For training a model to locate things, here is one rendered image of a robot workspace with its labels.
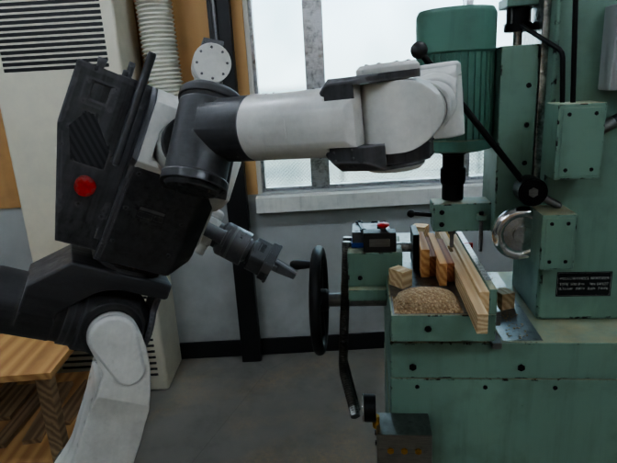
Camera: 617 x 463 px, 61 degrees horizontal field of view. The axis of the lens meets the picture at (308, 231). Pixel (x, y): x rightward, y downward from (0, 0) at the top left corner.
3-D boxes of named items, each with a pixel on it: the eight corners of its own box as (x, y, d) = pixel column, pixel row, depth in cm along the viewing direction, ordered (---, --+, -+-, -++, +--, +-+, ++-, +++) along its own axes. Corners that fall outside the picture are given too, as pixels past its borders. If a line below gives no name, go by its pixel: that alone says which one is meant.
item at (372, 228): (352, 237, 142) (352, 218, 140) (393, 236, 141) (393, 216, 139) (351, 253, 129) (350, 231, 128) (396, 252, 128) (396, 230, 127)
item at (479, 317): (434, 237, 158) (434, 224, 157) (441, 237, 158) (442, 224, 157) (476, 333, 99) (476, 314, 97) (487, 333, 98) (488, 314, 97)
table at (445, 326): (352, 251, 169) (351, 233, 167) (450, 249, 165) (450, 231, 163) (345, 343, 111) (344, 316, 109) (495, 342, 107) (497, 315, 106)
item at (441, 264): (427, 252, 145) (427, 232, 144) (433, 252, 145) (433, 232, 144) (439, 286, 122) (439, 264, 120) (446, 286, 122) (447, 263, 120)
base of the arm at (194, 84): (247, 197, 74) (169, 174, 69) (216, 209, 85) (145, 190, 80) (265, 99, 77) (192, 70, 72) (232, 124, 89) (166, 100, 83)
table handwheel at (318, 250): (309, 379, 136) (318, 307, 161) (388, 379, 134) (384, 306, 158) (300, 290, 121) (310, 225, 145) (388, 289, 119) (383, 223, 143)
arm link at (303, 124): (396, 61, 56) (229, 82, 67) (404, 180, 60) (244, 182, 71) (427, 58, 66) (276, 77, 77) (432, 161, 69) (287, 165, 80)
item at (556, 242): (526, 255, 120) (529, 205, 117) (558, 255, 119) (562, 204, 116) (539, 270, 111) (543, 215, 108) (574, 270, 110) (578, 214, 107)
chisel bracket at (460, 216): (429, 230, 136) (430, 197, 133) (486, 229, 134) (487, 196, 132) (432, 238, 129) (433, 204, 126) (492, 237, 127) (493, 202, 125)
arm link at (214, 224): (221, 265, 136) (182, 244, 135) (241, 228, 137) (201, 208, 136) (218, 264, 124) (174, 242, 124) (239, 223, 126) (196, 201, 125)
